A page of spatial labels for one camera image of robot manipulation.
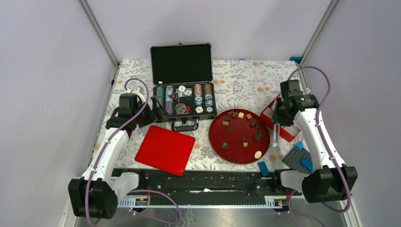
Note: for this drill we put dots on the silver metal tongs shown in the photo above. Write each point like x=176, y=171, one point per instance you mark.
x=276, y=131

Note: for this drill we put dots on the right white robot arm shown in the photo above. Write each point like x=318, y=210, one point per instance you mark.
x=331, y=179

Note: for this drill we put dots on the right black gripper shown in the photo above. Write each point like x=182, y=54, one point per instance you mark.
x=277, y=118

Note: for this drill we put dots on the dark heart chocolate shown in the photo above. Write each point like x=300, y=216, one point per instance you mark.
x=224, y=145

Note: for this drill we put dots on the floral tablecloth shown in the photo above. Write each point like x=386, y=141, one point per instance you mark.
x=249, y=85

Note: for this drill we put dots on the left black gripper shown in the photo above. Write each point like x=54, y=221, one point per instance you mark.
x=154, y=114

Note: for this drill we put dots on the blue lego brick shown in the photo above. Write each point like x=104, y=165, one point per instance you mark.
x=263, y=169

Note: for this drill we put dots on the black poker chip case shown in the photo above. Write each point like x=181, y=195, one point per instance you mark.
x=182, y=75

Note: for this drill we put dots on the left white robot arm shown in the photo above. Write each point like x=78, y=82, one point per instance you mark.
x=95, y=194

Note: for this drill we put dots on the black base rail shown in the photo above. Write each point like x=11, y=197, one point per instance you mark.
x=208, y=189

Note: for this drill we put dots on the round red tray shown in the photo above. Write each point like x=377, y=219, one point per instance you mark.
x=236, y=126

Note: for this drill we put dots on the red square box lid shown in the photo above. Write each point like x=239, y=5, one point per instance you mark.
x=166, y=150

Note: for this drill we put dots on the red chocolate box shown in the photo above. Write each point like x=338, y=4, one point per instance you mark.
x=288, y=133

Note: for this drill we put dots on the white oval chocolate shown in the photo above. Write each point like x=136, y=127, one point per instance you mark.
x=258, y=154

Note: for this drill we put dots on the grey lego baseplate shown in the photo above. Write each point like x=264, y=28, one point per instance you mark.
x=299, y=159

